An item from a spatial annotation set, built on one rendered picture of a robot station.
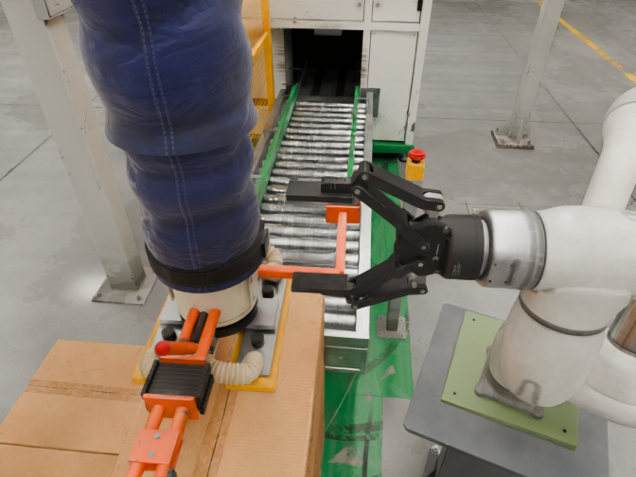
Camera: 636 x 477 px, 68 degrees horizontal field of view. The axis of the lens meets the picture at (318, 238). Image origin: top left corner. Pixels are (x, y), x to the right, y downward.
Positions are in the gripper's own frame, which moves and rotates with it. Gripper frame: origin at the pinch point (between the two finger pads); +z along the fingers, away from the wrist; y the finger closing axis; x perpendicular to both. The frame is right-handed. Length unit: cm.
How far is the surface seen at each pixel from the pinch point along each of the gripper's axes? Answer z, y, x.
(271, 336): 10, 45, 22
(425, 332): -50, 158, 122
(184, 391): 19.7, 32.8, 0.0
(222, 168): 14.2, 3.0, 20.4
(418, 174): -34, 62, 121
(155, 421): 22.9, 33.7, -5.0
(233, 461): 16, 64, 4
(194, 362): 19.5, 32.5, 5.3
